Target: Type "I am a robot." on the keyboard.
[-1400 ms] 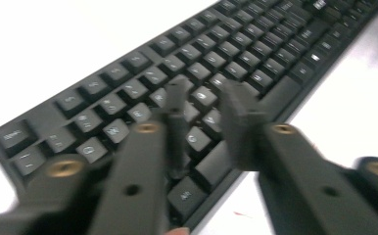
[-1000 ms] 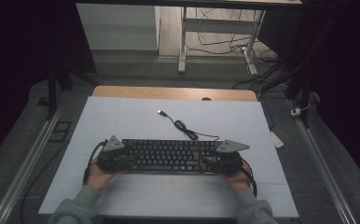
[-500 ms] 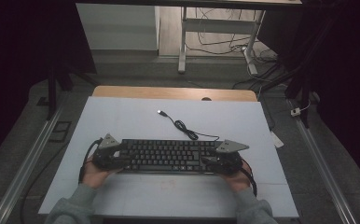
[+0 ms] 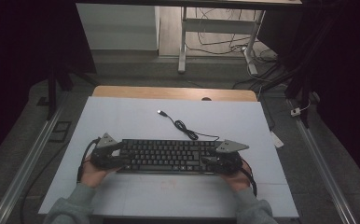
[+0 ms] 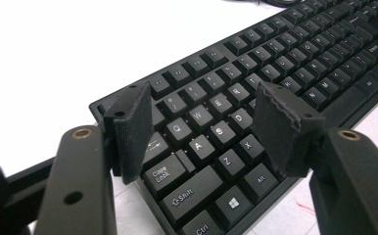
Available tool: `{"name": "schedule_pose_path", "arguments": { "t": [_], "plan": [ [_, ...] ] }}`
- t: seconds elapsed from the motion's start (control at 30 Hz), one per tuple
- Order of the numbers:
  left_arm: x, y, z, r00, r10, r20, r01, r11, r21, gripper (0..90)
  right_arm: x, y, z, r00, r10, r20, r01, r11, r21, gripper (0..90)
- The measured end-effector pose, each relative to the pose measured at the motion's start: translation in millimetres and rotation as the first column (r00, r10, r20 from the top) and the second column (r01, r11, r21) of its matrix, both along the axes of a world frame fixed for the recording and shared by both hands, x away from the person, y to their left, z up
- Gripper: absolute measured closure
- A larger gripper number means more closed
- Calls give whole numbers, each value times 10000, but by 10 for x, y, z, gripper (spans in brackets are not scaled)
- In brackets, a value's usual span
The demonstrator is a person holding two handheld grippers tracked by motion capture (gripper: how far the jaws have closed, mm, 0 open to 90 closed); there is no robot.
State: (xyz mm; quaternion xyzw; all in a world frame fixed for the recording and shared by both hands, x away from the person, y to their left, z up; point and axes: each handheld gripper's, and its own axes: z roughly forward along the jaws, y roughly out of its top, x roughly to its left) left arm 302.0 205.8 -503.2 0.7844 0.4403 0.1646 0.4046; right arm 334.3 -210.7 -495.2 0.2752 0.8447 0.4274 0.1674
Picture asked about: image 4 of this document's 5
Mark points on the small white box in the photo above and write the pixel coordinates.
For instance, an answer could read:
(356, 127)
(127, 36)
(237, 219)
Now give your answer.
(295, 112)

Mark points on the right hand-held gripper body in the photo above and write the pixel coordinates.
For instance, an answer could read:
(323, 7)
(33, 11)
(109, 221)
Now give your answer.
(229, 161)

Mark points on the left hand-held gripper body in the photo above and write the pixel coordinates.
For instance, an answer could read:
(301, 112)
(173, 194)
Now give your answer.
(102, 157)

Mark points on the white-legged desk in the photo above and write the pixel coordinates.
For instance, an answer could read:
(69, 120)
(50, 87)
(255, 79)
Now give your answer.
(214, 25)

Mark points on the aluminium rail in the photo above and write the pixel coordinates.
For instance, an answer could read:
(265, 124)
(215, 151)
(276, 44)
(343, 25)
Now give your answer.
(25, 168)
(321, 165)

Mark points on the white tag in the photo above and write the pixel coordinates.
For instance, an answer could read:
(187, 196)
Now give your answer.
(277, 140)

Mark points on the white cabinet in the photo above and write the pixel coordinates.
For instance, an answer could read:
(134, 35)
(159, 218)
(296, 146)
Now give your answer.
(119, 28)

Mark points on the person's right hand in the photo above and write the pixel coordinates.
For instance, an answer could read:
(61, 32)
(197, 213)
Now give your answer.
(237, 183)

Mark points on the white table mat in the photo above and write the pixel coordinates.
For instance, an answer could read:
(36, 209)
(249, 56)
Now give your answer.
(122, 118)

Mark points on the black keyboard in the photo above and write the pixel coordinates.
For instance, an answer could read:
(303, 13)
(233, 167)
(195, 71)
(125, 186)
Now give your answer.
(168, 152)

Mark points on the person's left hand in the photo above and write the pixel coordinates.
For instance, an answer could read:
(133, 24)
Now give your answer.
(92, 175)

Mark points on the black metal stand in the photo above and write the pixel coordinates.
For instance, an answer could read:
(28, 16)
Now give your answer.
(52, 93)
(305, 93)

